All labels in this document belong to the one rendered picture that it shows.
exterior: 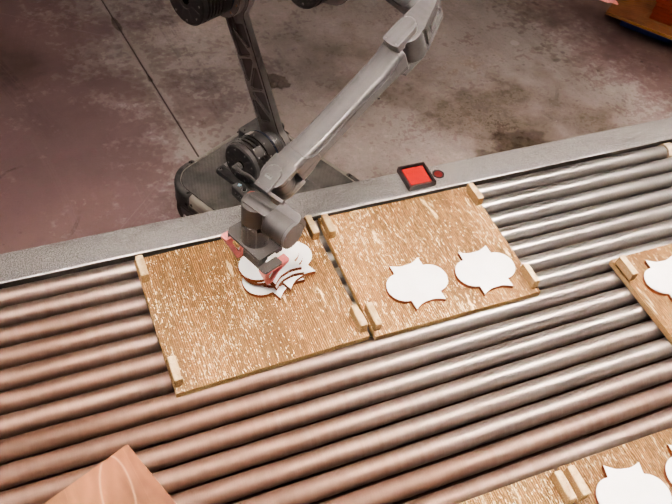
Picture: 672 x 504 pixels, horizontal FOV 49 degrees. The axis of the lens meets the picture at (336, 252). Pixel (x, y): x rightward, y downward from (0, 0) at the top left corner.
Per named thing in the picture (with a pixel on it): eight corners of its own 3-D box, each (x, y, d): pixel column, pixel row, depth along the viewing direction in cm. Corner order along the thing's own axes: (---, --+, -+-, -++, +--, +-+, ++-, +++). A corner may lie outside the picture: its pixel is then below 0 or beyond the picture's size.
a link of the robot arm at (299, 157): (410, 41, 153) (402, 10, 143) (430, 55, 150) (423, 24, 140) (268, 192, 150) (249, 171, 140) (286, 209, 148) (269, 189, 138)
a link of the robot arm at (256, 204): (255, 183, 143) (234, 198, 140) (281, 201, 141) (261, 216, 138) (255, 208, 149) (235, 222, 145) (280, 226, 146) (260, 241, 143)
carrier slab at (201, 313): (134, 264, 162) (133, 259, 160) (308, 222, 175) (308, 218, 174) (176, 398, 142) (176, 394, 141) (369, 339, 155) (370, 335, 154)
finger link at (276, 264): (264, 297, 152) (265, 268, 145) (241, 277, 155) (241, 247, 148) (288, 281, 156) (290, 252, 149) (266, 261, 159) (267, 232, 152)
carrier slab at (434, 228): (316, 222, 175) (317, 218, 174) (467, 190, 188) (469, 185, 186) (374, 341, 155) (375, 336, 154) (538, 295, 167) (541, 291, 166)
